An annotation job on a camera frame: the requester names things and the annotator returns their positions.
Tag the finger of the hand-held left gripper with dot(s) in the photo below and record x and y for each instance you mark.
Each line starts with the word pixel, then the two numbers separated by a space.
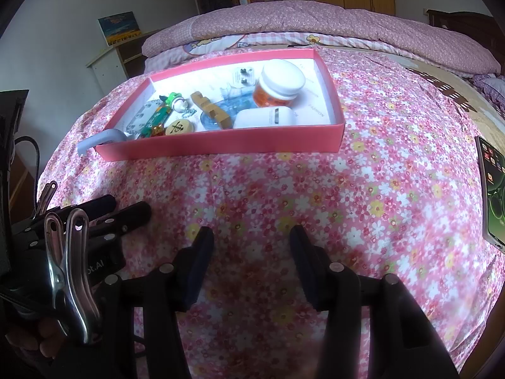
pixel 94 205
pixel 130 215

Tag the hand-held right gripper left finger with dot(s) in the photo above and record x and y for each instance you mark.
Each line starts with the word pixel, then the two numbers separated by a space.
pixel 199 268

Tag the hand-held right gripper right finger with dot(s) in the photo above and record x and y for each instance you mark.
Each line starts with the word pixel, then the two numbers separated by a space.
pixel 311 272

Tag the green lighter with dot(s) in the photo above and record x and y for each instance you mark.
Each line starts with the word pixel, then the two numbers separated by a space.
pixel 156 120

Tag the round wooden chess piece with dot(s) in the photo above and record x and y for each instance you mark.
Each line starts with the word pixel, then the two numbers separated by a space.
pixel 178 128

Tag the pink cardboard box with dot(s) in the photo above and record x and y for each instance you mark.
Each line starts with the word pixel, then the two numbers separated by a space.
pixel 236 142

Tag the wooden block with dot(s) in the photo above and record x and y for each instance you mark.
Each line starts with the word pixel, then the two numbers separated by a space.
pixel 215 114

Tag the white rounded charger box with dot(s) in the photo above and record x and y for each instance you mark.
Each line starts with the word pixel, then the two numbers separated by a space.
pixel 256 118

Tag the clear bluish plastic clip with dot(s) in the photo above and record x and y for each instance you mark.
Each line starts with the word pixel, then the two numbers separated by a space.
pixel 232 91

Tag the white plug adapter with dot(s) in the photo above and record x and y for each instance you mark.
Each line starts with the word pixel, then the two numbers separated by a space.
pixel 244 77

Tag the white jar with orange label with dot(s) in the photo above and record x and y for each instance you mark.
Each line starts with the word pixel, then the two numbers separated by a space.
pixel 280 75

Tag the person's left hand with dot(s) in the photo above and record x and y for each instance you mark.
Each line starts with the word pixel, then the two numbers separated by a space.
pixel 39 335

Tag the metal spring clip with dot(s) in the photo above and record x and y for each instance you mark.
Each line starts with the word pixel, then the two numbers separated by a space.
pixel 67 268
pixel 46 195

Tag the pink floral bedsheet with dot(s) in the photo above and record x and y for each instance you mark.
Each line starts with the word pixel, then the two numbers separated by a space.
pixel 355 205

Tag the dark flat panel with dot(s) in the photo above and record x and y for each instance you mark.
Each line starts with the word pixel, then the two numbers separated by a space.
pixel 10 146

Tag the white shelf desk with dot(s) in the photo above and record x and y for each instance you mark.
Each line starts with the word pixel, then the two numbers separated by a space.
pixel 106 67

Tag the pink checked cartoon blanket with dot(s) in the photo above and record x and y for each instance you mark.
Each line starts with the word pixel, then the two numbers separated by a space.
pixel 173 53

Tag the blue and yellow painting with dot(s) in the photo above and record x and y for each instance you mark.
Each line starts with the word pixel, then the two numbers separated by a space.
pixel 119 28

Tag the folded pink quilt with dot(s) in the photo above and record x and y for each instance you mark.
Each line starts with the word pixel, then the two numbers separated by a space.
pixel 335 23

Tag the purple frilled pillow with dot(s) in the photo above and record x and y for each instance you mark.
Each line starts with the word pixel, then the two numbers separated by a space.
pixel 493 90

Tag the dark wooden headboard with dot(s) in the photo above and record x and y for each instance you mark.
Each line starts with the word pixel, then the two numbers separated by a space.
pixel 465 25

